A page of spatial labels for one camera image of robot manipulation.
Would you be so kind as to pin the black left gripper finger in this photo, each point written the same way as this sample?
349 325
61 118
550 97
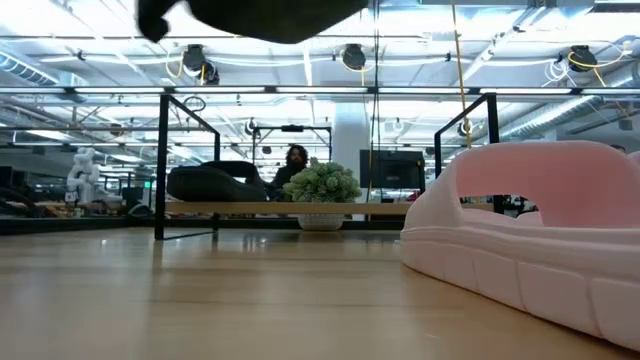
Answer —
152 25

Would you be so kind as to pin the black foam slide sandal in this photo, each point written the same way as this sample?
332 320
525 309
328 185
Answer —
210 185
280 20

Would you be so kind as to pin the black metal wood shelf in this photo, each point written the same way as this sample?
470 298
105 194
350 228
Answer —
280 208

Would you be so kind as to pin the white robot figure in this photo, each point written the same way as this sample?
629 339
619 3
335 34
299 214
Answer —
85 172

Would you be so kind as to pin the seated person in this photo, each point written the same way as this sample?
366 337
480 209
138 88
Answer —
296 157

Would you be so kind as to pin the thin black vertical pole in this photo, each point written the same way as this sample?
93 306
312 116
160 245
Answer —
375 75

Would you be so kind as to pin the green plant in white pot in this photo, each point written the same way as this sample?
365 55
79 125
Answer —
322 182

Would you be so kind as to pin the black monitor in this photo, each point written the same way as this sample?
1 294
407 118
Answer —
392 170

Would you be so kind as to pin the black background rig frame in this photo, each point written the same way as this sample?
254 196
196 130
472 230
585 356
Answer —
292 128

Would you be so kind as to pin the horizontal metal frame bar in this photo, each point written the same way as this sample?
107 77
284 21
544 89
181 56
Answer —
320 90

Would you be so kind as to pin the black table edge rail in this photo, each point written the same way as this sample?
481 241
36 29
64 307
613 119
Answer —
75 225

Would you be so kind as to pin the silver ventilation duct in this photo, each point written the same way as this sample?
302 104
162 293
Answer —
550 116

